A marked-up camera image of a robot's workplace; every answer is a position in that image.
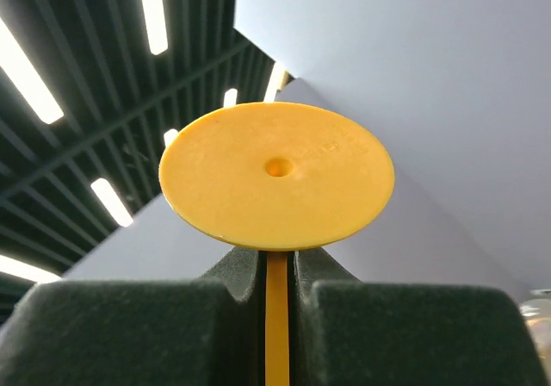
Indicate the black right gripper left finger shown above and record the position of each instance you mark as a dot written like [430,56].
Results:
[202,331]

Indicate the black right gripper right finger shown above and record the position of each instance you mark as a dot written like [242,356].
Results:
[348,332]

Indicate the yellow plastic goblet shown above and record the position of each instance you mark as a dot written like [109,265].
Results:
[276,178]

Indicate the white ceiling light strips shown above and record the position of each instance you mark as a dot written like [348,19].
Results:
[92,91]

